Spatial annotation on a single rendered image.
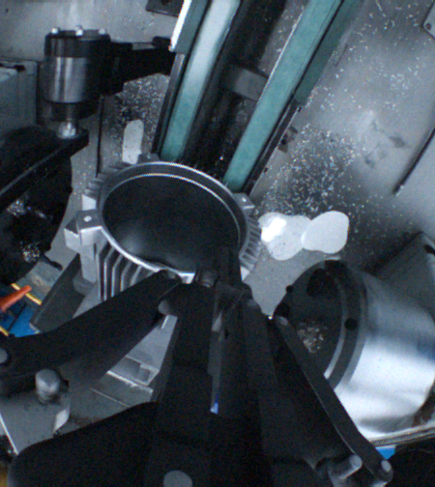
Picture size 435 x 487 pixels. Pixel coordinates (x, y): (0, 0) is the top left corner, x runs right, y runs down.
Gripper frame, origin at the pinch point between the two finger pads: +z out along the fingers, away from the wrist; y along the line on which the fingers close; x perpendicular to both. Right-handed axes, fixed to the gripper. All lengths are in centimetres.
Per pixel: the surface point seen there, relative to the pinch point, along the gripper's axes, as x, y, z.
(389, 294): 3.4, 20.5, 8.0
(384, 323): 1.0, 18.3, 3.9
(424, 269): 9.3, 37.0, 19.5
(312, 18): 25.4, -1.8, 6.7
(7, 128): 2.9, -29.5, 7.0
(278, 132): 13.4, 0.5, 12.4
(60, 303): -19.7, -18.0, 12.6
